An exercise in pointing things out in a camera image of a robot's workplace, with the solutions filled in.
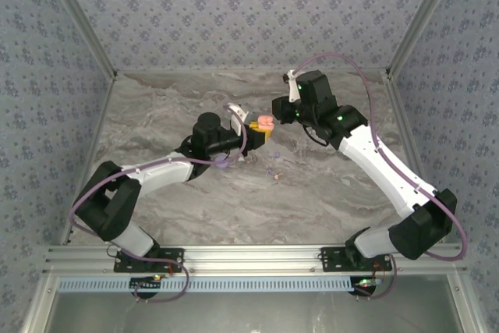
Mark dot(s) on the aluminium mounting rail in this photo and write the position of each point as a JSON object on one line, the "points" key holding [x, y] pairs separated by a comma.
{"points": [[249, 259]]}

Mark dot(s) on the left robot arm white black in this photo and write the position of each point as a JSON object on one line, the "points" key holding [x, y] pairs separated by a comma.
{"points": [[156, 175]]}

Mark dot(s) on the grey metal sheet panel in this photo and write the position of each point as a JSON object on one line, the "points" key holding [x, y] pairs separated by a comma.
{"points": [[249, 313]]}

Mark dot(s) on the purple earbud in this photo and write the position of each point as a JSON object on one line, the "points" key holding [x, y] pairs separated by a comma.
{"points": [[277, 154], [268, 171]]}

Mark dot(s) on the aluminium corner post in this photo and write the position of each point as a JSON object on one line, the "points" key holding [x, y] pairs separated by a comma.
{"points": [[422, 13], [80, 13]]}

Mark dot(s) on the thin aluminium table edge strip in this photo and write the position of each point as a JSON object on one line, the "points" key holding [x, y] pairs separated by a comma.
{"points": [[249, 71]]}

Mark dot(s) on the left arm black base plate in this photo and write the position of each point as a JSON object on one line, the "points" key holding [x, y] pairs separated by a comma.
{"points": [[177, 255]]}

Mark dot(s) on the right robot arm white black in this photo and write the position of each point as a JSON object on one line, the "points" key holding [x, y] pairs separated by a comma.
{"points": [[382, 173]]}

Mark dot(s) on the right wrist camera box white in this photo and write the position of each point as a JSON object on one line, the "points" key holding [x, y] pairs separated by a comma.
{"points": [[293, 89]]}

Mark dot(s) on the purple round charging case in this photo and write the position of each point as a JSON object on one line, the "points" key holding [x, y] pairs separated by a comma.
{"points": [[222, 165]]}

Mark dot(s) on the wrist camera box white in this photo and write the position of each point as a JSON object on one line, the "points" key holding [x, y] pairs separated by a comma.
{"points": [[237, 122], [293, 89]]}

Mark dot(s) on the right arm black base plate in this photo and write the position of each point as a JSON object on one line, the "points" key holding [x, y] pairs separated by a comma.
{"points": [[331, 261]]}

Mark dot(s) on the aluminium frame leg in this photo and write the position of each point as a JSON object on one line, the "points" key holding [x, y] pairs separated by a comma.
{"points": [[466, 305], [39, 305]]}

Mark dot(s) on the pink round charging case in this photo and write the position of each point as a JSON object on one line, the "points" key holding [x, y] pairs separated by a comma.
{"points": [[266, 120]]}

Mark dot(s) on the aluminium table side rail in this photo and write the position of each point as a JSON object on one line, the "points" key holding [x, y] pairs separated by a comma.
{"points": [[403, 107], [96, 134]]}

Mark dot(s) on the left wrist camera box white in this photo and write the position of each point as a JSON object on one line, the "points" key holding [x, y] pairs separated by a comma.
{"points": [[237, 122]]}

